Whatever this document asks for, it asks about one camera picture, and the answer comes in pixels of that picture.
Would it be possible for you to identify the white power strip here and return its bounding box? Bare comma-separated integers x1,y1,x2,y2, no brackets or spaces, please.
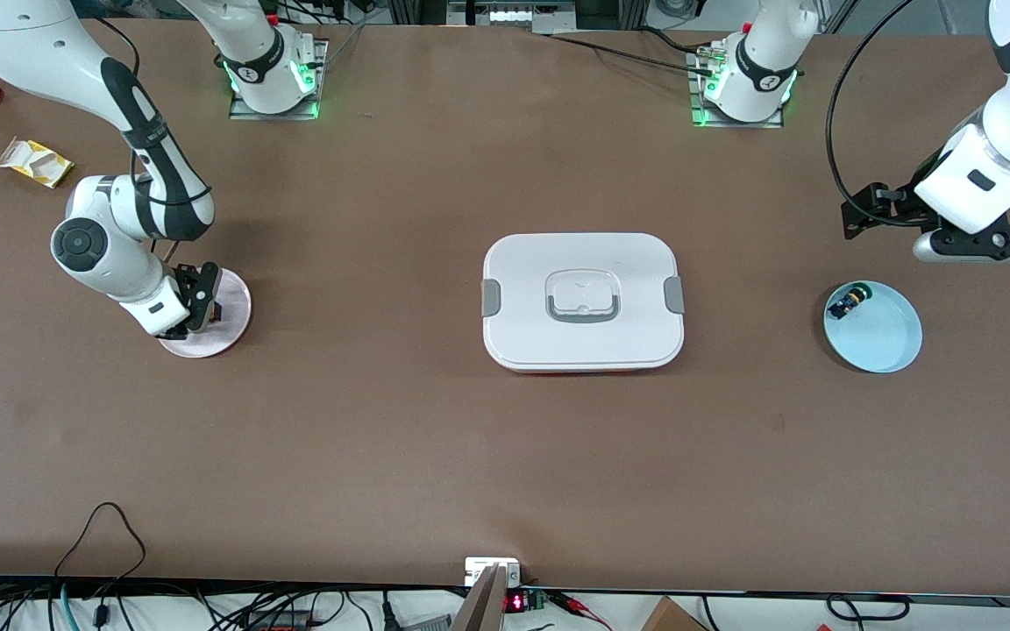
447,0,576,27

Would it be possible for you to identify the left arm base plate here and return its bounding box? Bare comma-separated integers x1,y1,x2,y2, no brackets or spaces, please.
687,46,786,130

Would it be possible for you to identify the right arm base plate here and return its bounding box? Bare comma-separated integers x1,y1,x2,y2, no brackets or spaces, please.
227,39,330,122

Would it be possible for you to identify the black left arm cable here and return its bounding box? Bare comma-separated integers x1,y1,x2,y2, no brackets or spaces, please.
826,0,920,208

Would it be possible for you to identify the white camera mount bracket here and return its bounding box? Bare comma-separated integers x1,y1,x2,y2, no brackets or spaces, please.
464,557,522,590

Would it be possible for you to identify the black coiled cable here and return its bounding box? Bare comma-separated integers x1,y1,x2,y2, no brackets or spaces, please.
825,593,911,625

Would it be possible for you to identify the pink plate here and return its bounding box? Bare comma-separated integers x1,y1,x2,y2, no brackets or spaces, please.
158,266,253,359

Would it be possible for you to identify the light blue plate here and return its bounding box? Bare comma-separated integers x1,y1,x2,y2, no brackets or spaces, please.
823,280,923,374

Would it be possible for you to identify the black cable across table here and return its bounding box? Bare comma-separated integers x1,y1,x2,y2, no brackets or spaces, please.
547,28,718,78

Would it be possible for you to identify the green push-button switch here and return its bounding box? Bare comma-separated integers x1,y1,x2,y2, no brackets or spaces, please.
828,285,874,320

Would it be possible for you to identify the white lidded container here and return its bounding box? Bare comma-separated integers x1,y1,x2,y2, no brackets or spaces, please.
480,232,686,374

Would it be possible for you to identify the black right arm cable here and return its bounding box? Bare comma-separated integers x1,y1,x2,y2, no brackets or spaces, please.
84,13,183,264

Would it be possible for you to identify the yellow snack box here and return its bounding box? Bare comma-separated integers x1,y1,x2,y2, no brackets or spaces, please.
0,138,76,190

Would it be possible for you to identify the black looped cable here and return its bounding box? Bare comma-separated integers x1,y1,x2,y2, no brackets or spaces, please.
53,501,147,584

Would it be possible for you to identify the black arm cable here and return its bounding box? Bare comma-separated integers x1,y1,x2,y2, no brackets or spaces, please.
84,13,183,264
826,0,920,208

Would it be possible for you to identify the brown cardboard piece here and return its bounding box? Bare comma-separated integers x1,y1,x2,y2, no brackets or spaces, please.
641,596,709,631

